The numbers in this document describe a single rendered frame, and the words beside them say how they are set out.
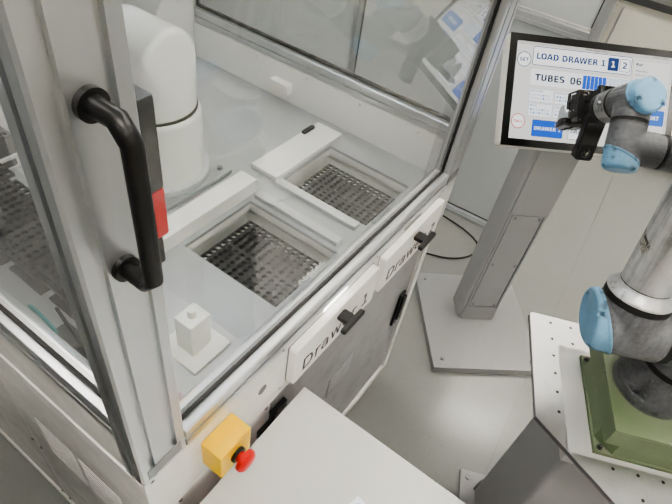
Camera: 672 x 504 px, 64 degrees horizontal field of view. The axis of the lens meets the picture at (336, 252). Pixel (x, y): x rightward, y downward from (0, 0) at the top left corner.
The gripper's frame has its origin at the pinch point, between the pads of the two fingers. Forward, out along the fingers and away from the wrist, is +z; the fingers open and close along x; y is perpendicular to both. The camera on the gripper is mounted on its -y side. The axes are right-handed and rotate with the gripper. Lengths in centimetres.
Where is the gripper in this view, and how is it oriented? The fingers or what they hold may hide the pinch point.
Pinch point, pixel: (559, 128)
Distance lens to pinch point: 159.8
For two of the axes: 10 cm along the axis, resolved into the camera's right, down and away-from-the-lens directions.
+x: -9.9, -0.8, -1.3
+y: 0.9, -9.9, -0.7
